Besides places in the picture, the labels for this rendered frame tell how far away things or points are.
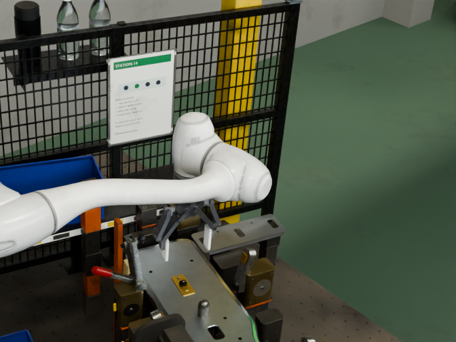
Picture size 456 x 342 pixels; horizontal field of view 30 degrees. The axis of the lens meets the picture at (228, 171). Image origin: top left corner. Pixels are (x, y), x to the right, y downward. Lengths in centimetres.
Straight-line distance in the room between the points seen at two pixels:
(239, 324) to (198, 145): 53
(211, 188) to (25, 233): 45
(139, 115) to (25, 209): 100
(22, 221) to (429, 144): 381
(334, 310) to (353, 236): 155
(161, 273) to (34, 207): 74
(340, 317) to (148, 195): 110
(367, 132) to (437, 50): 148
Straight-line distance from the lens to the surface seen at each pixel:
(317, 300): 286
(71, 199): 183
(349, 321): 280
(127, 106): 265
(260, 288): 242
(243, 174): 196
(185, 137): 205
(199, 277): 242
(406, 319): 394
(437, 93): 591
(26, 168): 261
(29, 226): 176
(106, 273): 223
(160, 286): 238
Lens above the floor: 257
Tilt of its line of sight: 33 degrees down
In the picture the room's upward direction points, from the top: 5 degrees clockwise
